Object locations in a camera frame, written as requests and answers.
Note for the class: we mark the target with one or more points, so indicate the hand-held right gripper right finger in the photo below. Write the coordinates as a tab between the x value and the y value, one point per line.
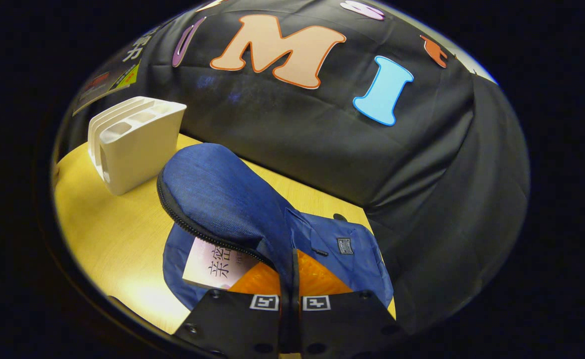
347	324

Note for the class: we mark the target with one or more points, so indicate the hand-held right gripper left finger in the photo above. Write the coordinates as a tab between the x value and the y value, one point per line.
232	324

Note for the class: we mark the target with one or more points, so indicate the pink book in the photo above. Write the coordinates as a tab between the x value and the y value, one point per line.
213	264

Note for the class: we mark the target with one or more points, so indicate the blue schoolbag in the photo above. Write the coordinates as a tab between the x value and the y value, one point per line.
222	199

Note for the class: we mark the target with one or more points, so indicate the white bookshelf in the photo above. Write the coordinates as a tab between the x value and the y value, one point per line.
143	149

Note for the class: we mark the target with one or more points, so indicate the black backdrop cloth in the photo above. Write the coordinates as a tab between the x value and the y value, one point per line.
447	199

